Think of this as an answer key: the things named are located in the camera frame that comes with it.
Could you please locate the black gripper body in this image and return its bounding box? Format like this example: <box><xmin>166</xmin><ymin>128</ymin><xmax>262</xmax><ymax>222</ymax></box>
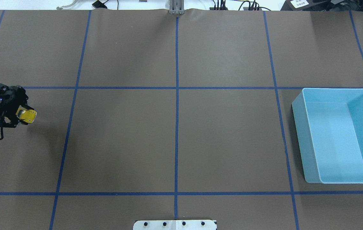
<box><xmin>0</xmin><ymin>83</ymin><xmax>29</xmax><ymax>128</ymax></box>

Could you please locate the yellow beetle toy car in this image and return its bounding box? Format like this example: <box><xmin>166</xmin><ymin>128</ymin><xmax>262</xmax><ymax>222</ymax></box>
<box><xmin>16</xmin><ymin>108</ymin><xmax>37</xmax><ymax>125</ymax></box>

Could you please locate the small black device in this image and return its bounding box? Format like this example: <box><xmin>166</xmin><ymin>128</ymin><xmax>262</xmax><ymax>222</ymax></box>
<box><xmin>92</xmin><ymin>0</ymin><xmax>108</xmax><ymax>9</ymax></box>

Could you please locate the light blue plastic bin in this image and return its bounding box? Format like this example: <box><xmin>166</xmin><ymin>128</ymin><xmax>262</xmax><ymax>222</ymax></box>
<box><xmin>292</xmin><ymin>88</ymin><xmax>363</xmax><ymax>184</ymax></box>

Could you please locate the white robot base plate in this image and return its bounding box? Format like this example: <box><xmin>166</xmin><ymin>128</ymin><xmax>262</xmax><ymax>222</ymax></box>
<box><xmin>133</xmin><ymin>219</ymin><xmax>217</xmax><ymax>230</ymax></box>

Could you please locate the aluminium frame post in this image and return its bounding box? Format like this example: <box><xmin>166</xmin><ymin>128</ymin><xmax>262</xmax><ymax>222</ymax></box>
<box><xmin>168</xmin><ymin>0</ymin><xmax>185</xmax><ymax>15</ymax></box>

